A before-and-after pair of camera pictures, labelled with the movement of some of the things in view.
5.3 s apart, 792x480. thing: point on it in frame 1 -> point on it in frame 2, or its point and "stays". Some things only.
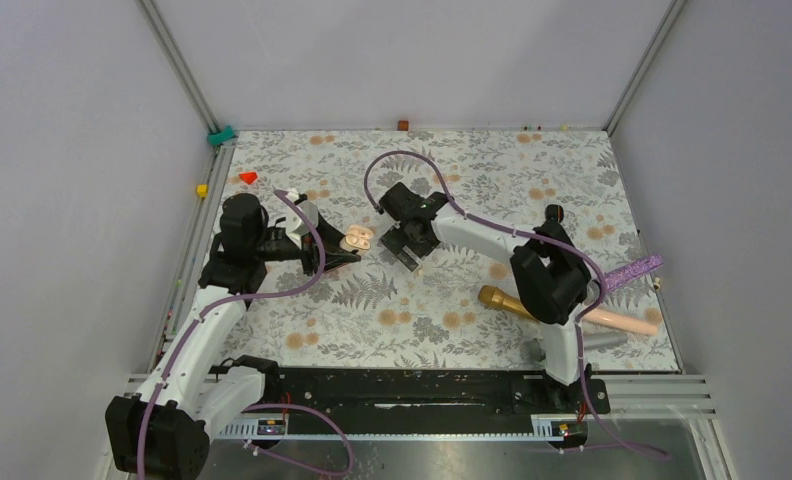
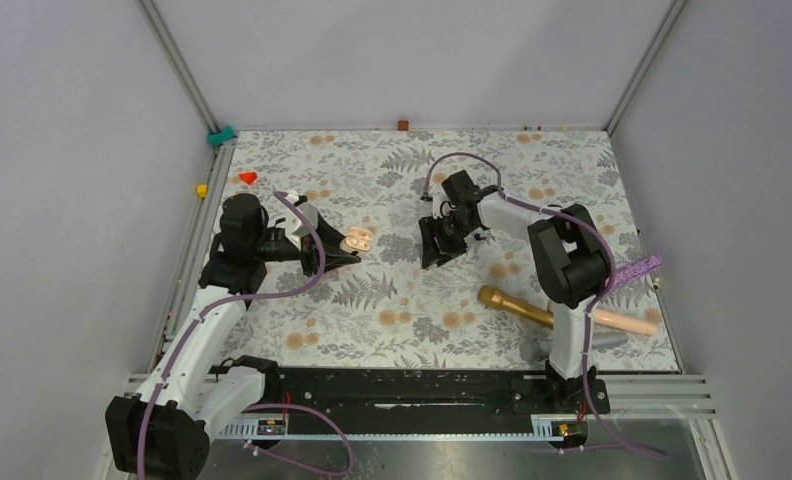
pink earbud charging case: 359,236 stays
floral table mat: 449,309 stays
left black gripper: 309,254 stays
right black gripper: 396,240 -> 429,227
